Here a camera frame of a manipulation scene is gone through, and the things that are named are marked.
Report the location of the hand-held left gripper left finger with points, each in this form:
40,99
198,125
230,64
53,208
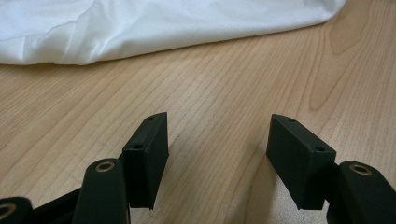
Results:
146,161

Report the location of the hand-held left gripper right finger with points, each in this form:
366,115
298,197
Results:
299,165

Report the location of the white cloth garment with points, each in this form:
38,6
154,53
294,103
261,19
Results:
130,28

